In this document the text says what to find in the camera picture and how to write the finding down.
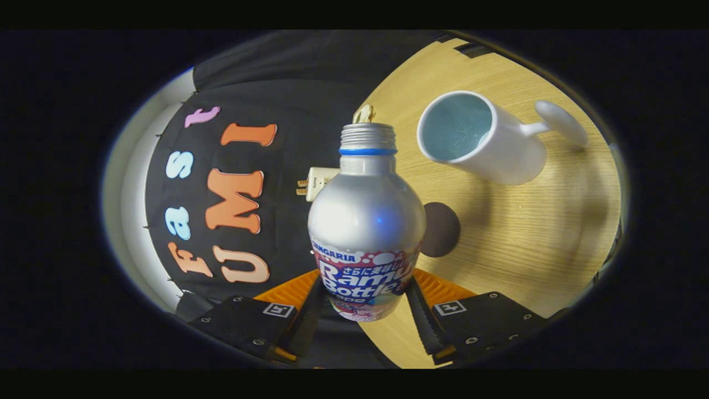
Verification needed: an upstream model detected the wooden table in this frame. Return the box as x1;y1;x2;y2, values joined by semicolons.
354;38;622;369

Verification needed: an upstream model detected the black backdrop cloth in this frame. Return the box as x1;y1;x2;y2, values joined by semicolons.
145;30;460;369

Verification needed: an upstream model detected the white toaster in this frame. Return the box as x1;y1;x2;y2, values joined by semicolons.
296;167;340;202

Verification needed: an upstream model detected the white cup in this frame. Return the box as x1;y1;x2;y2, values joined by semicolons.
417;90;589;186

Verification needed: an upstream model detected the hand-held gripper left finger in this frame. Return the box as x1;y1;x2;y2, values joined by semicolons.
188;269;327;366

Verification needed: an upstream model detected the dark round coaster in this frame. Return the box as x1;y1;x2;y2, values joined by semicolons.
419;202;461;258

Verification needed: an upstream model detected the silver juice bottle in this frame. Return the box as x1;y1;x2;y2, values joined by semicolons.
307;122;427;323

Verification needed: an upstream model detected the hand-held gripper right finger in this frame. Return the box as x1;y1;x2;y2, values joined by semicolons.
404;269;549;366

